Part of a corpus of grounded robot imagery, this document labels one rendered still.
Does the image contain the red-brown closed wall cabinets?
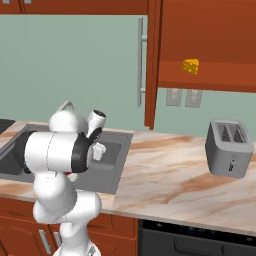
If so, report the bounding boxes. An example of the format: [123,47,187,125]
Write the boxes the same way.
[0,0,150,16]

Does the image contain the grey wall outlet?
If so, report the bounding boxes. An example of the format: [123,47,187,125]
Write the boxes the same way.
[184,88,204,109]
[165,88,184,108]

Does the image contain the grey toaster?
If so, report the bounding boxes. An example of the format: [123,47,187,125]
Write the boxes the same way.
[204,119,255,180]

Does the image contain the silver sink faucet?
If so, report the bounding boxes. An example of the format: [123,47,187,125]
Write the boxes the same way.
[55,100,75,113]

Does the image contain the yellow cheese wedge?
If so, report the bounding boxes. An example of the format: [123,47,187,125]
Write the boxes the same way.
[181,58,200,76]

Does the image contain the black dishwasher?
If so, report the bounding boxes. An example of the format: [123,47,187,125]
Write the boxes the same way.
[137,218,256,256]

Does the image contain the black dishwasher handle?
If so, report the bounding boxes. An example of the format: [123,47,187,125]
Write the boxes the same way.
[173,236,256,256]

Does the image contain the grey kitchen sink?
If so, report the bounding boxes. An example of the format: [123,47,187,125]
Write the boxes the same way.
[0,123,135,195]

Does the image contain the silver base cabinet handle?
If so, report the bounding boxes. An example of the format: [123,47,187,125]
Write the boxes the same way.
[52,231,63,250]
[38,228,53,256]

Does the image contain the black hob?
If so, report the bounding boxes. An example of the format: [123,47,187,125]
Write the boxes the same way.
[0,118,17,135]

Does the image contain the red-brown base cabinet door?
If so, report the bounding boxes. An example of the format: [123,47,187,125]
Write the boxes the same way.
[49,223,139,256]
[0,215,52,256]

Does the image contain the red-brown open cabinet door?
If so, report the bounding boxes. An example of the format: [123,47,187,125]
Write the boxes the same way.
[143,0,165,131]

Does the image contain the red-brown open wall cabinet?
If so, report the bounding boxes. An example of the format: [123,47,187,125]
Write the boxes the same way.
[157,0,256,94]

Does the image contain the silver cabinet door handle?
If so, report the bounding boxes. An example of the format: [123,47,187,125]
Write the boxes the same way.
[136,17,148,108]

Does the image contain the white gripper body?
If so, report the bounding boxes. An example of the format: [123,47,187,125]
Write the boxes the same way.
[92,142,108,162]

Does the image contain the red-brown drawer front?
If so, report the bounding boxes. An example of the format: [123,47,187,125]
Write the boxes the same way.
[87,212,139,240]

